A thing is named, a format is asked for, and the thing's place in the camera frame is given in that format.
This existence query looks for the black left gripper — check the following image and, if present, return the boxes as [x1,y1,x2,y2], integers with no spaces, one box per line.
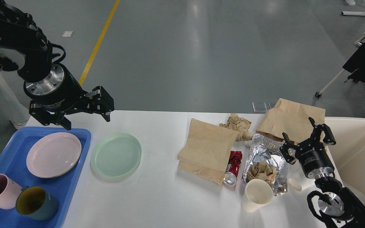
[23,63,115,131]

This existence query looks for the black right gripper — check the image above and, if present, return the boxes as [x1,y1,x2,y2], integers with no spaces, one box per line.
[279,117,336,178]

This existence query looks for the green plate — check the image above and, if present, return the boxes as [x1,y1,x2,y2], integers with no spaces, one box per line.
[90,133,142,178]

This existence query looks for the dark teal mug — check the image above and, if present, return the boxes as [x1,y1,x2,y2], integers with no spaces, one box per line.
[15,186,59,221]

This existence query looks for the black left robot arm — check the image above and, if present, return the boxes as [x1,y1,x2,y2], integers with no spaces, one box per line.
[0,0,114,130]

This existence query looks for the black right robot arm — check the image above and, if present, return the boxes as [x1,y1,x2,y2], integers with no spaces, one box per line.
[280,117,365,228]

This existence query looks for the small white paper cup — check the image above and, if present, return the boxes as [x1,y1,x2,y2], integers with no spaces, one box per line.
[288,178,303,191]

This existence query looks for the rear brown paper bag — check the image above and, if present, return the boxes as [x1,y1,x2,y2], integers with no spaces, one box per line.
[255,98,325,144]

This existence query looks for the silver foil bag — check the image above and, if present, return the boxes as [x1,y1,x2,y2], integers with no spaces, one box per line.
[242,133,289,196]

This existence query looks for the pink plate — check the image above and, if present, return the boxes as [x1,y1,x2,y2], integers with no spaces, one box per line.
[26,132,82,178]

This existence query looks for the beige plastic bin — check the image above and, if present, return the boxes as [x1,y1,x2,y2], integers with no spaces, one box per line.
[325,117,365,195]

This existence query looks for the crumpled paper on foil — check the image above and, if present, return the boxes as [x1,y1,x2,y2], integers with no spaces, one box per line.
[247,161,277,184]

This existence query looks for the person in white trousers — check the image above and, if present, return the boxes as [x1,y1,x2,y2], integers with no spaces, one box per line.
[0,73,30,130]

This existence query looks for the crumpled brown paper ball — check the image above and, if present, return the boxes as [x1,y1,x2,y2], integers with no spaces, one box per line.
[219,113,253,142]

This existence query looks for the blue plastic tray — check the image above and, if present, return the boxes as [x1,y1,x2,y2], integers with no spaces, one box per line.
[0,126,91,228]

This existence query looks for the crushed red soda can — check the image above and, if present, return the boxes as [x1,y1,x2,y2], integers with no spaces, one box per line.
[223,151,242,186]

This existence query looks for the large brown paper bag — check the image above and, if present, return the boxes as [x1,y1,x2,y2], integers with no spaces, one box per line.
[177,118,238,185]

